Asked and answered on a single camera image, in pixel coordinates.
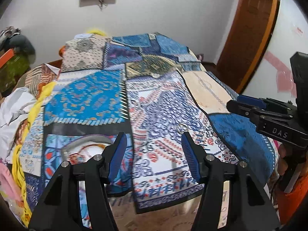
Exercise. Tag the green patterned cloth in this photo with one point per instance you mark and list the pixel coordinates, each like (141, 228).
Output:
(12, 70)

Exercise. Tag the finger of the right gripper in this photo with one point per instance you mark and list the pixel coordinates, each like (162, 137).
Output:
(255, 102)
(243, 110)

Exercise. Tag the yellow cloth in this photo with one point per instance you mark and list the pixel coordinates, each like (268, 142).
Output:
(32, 169)

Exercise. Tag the right hand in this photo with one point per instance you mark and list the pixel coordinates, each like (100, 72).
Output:
(282, 164)

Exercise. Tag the white cloth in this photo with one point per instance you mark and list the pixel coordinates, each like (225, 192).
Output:
(14, 109)

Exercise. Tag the heart-shaped jewelry box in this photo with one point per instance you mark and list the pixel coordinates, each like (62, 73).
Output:
(84, 148)

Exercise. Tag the white wardrobe sliding door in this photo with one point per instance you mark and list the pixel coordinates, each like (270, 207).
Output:
(273, 78)

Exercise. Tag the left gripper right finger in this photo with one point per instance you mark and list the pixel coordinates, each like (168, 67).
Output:
(249, 206)

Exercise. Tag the pile of clothes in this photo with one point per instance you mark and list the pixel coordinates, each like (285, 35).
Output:
(11, 38)

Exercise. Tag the striped brown cloth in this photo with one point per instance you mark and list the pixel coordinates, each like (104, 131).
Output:
(40, 76)

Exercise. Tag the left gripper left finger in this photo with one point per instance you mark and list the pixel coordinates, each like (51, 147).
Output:
(59, 206)

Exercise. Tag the patchwork patterned bedspread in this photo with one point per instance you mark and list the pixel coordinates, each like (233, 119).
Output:
(153, 89)

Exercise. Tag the brown wooden door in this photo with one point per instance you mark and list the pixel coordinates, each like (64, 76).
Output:
(247, 40)

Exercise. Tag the orange box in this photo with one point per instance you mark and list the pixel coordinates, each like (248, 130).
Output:
(6, 57)

